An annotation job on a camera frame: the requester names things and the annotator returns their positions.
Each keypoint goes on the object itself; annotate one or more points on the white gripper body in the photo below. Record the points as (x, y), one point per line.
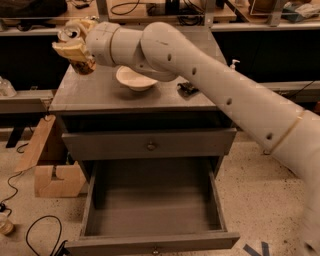
(100, 42)

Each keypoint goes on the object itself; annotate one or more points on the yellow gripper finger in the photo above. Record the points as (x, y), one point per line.
(74, 49)
(79, 27)

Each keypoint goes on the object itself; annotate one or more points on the orange soda can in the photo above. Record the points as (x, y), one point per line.
(82, 68)

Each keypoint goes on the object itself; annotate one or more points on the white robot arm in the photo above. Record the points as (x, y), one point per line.
(160, 51)

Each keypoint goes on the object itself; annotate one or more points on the closed grey top drawer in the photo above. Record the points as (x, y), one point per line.
(133, 144)

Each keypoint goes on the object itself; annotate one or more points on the grey wooden drawer cabinet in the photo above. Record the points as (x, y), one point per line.
(99, 103)

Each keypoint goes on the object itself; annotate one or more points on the brass top drawer knob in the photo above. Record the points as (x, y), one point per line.
(151, 146)

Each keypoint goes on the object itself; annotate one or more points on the brass drawer knob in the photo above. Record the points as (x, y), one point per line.
(155, 251)
(151, 146)

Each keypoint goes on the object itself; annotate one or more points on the open grey middle drawer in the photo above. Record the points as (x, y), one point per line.
(135, 205)

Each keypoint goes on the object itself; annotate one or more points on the brass middle drawer knob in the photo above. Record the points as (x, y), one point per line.
(155, 251)

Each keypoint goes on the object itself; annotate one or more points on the clear plastic bag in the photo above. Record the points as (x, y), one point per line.
(6, 88)

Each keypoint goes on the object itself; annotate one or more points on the black snack packet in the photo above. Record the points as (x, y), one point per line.
(186, 89)

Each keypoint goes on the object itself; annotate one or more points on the light wooden block stand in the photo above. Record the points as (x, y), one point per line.
(54, 175)

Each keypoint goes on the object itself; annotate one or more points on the white pump bottle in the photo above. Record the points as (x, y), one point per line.
(233, 65)

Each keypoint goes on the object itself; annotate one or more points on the clear plastic cup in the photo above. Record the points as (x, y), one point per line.
(6, 226)

